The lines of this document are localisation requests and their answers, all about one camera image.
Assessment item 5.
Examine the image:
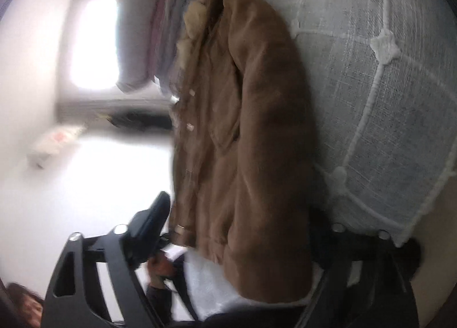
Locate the bright window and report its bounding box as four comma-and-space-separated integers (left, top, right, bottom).
69, 0, 121, 91

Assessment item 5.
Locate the white bag on floor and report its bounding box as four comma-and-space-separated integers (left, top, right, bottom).
28, 125, 87, 169

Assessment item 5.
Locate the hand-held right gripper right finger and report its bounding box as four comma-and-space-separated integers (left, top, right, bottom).
296, 207, 421, 328

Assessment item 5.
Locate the brown coat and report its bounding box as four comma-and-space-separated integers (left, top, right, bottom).
169, 0, 319, 319

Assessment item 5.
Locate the person's left forearm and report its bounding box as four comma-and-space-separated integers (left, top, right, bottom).
145, 283, 175, 328

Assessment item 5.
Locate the person's head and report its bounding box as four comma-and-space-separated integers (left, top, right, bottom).
6, 281, 46, 328

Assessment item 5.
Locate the person's left hand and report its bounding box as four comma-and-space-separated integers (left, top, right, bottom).
146, 251, 179, 291

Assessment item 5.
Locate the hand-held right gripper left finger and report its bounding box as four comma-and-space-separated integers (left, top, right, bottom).
42, 191, 171, 328

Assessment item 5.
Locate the stack of folded blankets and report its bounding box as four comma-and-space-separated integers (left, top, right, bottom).
150, 0, 229, 97

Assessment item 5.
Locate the dark low furniture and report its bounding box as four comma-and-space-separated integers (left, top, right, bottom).
106, 109, 174, 133

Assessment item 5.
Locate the grey quilted bed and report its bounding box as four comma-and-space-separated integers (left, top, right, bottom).
227, 0, 457, 248

